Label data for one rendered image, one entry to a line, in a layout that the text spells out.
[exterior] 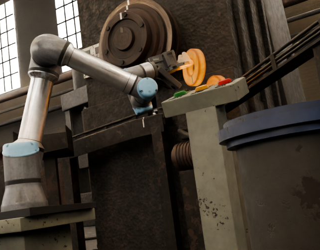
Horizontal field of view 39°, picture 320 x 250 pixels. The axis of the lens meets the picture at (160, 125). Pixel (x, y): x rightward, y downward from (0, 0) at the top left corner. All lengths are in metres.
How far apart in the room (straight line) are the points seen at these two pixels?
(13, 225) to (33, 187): 0.20
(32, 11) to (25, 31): 0.55
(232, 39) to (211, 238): 1.25
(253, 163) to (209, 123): 0.46
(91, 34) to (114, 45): 0.45
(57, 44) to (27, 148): 0.38
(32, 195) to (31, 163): 0.10
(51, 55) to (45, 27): 10.40
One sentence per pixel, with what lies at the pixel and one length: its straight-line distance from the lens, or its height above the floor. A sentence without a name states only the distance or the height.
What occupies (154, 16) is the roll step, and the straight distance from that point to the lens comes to 2.37.
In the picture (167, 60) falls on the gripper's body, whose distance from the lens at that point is 1.88.
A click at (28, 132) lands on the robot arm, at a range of 1.72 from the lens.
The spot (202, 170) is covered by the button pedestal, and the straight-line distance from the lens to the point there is 1.32.
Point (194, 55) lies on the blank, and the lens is 1.92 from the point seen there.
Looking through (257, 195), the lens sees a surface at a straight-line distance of 0.88.
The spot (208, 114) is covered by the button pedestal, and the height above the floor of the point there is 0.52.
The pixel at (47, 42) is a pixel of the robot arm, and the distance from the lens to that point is 1.68.
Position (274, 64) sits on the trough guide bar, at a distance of 1.59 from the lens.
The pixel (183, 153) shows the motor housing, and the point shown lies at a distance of 2.00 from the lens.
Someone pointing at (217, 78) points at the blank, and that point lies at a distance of 1.94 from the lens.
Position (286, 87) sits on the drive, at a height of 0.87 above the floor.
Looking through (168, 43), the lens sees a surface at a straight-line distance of 2.30.
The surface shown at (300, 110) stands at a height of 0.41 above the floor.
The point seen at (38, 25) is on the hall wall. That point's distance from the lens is 12.29.
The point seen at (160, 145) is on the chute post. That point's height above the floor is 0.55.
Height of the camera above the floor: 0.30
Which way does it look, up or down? 9 degrees up
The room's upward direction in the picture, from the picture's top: 8 degrees counter-clockwise
